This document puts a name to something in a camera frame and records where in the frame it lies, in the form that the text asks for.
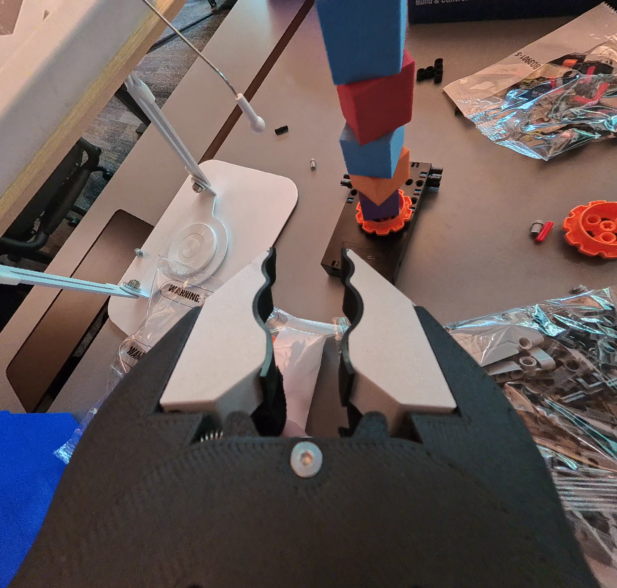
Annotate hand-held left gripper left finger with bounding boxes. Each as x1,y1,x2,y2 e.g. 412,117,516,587
159,247,287,437

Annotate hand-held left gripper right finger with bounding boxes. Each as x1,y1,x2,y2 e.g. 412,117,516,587
337,248,458,437

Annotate clear bag with orange gears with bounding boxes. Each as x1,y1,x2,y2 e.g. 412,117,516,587
55,255,350,458

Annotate purple foam cube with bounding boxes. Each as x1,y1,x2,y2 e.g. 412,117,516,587
359,189,402,222

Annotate orange foam cube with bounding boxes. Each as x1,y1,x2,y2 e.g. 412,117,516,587
348,147,411,204

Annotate light blue foam cube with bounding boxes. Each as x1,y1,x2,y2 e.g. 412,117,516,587
339,125,407,180
316,0,409,86

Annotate red foam cube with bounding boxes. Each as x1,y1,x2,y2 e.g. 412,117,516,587
336,50,416,146

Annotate grey desk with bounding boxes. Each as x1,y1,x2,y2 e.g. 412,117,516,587
0,0,617,588

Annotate black perforated brick plate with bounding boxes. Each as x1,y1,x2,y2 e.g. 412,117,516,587
321,160,446,284

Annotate orange gear wheel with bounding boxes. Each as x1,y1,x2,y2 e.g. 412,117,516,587
355,190,413,236
562,201,617,260

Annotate large clear bag grey parts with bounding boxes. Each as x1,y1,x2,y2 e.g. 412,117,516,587
446,285,617,579

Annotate black chair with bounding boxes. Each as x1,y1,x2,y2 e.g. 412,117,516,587
0,137,115,263

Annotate blue bin with printed tag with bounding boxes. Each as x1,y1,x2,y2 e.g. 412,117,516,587
0,409,84,588

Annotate black ball connector piece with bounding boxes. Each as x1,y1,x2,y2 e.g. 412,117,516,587
416,59,444,85

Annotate clear bag black red parts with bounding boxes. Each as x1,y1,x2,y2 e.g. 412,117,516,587
443,2,617,161

